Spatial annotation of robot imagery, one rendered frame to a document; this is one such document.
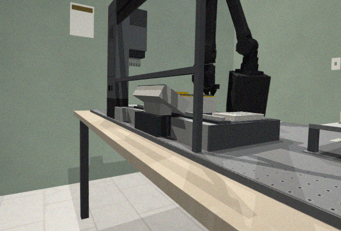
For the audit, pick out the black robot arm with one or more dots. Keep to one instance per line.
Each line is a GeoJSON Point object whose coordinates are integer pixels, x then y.
{"type": "Point", "coordinates": [246, 45]}

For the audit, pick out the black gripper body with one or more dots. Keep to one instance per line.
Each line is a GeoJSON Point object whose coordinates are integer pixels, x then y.
{"type": "Point", "coordinates": [212, 86]}

